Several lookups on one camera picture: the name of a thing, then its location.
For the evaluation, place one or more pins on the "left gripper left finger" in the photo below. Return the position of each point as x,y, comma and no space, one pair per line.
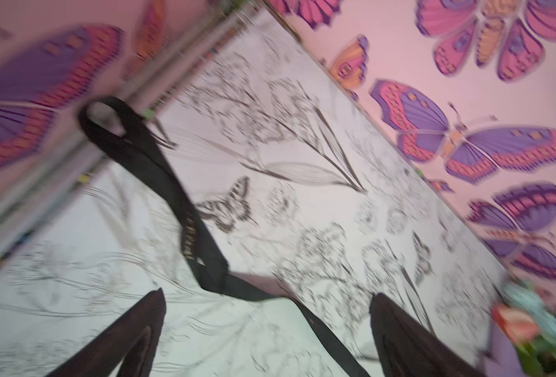
128,346

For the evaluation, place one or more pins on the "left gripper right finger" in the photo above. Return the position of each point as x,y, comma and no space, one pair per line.
405,348

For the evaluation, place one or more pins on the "pink purple wrapping paper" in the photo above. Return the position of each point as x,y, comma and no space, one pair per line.
501,360

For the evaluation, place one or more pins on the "black ribbon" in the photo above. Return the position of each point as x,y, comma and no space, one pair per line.
137,151

